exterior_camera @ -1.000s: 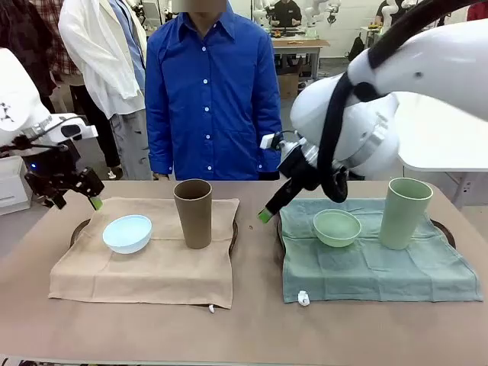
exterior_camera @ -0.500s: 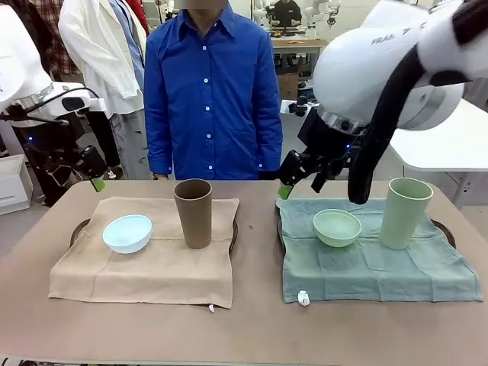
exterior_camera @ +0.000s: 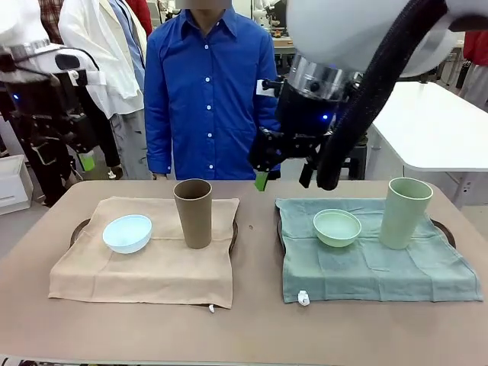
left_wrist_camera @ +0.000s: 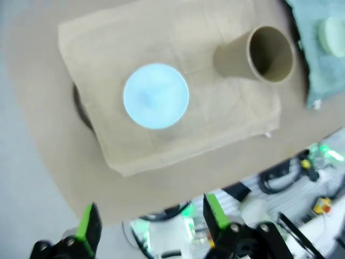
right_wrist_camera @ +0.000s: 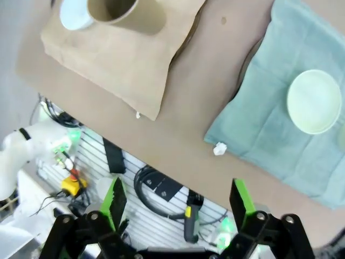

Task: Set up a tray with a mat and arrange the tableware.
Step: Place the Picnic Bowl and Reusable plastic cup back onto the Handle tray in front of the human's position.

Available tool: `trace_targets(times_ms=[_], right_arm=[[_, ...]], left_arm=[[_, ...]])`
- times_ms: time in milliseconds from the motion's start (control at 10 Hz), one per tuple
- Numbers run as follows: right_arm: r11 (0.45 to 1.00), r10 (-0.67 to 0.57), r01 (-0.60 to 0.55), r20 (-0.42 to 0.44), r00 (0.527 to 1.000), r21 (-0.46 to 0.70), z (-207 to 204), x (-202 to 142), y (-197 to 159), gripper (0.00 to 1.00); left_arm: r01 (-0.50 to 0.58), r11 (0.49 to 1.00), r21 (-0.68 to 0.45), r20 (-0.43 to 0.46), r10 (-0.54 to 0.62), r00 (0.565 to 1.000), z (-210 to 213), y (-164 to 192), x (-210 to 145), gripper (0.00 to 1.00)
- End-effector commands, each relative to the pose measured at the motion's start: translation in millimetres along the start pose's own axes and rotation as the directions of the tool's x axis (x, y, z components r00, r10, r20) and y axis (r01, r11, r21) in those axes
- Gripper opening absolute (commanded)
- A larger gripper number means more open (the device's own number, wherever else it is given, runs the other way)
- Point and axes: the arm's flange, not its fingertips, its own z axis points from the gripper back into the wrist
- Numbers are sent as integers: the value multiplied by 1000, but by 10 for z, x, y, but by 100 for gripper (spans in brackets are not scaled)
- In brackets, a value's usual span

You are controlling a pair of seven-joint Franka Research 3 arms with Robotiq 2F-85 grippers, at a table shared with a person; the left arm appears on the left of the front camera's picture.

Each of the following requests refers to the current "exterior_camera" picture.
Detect person in white coat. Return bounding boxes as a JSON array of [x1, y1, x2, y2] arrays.
[[59, 0, 153, 180]]

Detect teal cloth mat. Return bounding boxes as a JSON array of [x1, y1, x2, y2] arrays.
[[274, 197, 483, 305]]

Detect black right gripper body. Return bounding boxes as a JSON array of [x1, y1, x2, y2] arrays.
[[266, 81, 346, 150]]

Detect tall light green cup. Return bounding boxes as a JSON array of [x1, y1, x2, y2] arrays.
[[378, 177, 434, 251]]

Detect white storage box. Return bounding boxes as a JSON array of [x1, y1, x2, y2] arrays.
[[0, 154, 31, 217]]

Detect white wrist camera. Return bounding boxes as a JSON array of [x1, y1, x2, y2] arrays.
[[70, 68, 108, 90], [257, 77, 287, 97]]

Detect beige cloth mat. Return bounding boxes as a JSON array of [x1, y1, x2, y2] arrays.
[[47, 196, 240, 310]]

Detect person in red top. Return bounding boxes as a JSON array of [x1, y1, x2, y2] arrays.
[[455, 30, 488, 110]]

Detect black braided cable sleeve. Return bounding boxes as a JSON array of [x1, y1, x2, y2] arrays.
[[316, 0, 449, 191]]

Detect light green bowl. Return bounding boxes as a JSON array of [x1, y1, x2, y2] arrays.
[[313, 208, 362, 249]]

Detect light blue bowl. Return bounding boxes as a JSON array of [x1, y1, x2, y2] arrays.
[[102, 214, 153, 255]]

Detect left forearm blue sleeve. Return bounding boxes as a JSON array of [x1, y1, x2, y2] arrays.
[[251, 95, 281, 133]]

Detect dark brown serving tray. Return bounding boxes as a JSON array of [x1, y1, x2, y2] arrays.
[[69, 218, 239, 307], [277, 217, 458, 255]]

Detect tall brown cup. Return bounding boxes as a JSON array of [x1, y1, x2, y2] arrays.
[[172, 178, 213, 250]]

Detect right forearm blue sleeve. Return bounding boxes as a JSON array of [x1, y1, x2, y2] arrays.
[[144, 114, 172, 176]]

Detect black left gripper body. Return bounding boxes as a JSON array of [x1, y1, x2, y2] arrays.
[[0, 53, 78, 124]]

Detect person in red jacket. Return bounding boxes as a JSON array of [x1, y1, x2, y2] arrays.
[[127, 0, 153, 37]]

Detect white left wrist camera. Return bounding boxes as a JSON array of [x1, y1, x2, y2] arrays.
[[70, 68, 108, 90]]

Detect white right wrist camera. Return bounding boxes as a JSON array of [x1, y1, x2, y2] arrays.
[[257, 77, 287, 97]]

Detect white side table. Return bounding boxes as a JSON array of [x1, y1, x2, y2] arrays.
[[368, 82, 488, 209]]

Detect person in blue jacket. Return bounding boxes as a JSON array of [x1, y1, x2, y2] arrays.
[[143, 0, 281, 181]]

